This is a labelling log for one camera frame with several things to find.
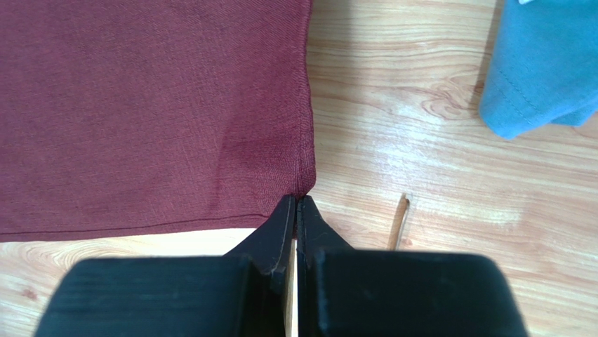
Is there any teal sweatshirt on hanger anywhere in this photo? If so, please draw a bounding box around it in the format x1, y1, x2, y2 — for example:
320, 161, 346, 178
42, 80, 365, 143
479, 1, 597, 140

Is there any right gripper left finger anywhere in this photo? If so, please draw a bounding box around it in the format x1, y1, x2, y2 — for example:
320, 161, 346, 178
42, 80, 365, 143
36, 196, 296, 336

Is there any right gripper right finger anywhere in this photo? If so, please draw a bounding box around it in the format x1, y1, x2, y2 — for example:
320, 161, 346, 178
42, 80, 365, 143
297, 196, 527, 336

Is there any dark red cloth napkin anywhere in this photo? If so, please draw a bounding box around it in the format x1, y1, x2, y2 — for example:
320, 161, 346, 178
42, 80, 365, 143
1, 1, 316, 242

